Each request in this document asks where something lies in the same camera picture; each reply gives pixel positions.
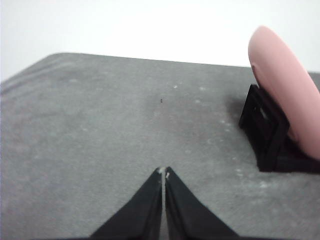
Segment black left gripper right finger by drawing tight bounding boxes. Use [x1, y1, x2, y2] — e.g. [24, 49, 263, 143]
[163, 166, 239, 239]

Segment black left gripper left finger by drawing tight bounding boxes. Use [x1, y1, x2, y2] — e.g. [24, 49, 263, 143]
[89, 166, 164, 239]

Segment pink plate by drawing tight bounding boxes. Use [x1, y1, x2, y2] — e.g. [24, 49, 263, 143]
[247, 24, 320, 161]

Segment black plate rack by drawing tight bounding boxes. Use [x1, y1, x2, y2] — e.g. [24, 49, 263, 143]
[238, 83, 320, 173]

